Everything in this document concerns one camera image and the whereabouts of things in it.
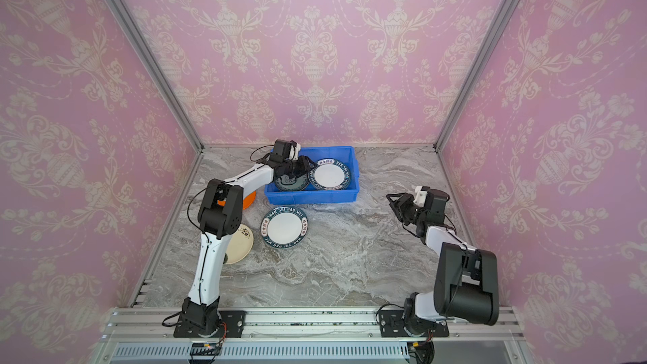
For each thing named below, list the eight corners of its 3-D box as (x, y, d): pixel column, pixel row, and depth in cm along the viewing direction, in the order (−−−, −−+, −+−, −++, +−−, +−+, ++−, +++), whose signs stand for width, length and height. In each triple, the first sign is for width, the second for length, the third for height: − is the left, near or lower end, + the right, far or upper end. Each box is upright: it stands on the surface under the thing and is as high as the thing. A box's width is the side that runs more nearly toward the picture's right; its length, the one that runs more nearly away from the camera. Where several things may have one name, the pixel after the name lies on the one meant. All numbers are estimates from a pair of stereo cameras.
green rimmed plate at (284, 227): (258, 248, 92) (257, 245, 90) (265, 209, 102) (264, 206, 100) (307, 248, 92) (306, 245, 90) (309, 209, 102) (309, 206, 100)
